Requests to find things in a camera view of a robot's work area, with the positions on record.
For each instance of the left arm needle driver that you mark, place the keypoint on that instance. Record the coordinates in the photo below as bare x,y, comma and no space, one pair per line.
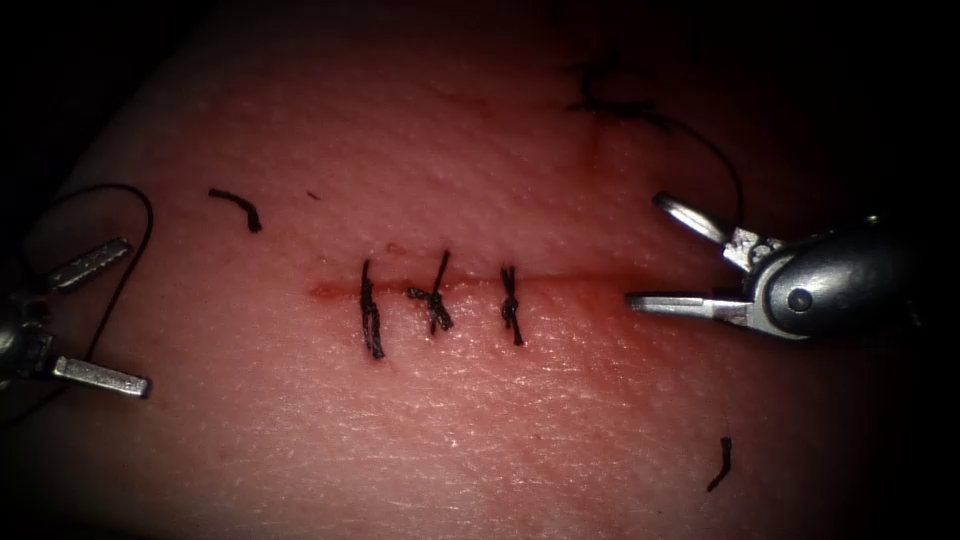
19,341

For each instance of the left arm needle driver jaw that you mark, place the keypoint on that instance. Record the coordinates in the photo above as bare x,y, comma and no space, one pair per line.
90,264
101,379

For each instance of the right arm needle driver jaw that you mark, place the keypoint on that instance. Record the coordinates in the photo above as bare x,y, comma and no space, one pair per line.
697,217
675,302

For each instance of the right arm needle driver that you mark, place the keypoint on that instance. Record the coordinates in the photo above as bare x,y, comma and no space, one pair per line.
840,285

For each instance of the short black thread piece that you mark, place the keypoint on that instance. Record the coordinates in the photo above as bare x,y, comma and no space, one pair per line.
241,202
725,457

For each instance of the tissue pad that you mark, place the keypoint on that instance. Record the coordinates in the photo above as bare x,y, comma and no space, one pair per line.
480,420

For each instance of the black stitching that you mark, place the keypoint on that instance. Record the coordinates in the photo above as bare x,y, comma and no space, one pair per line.
436,304

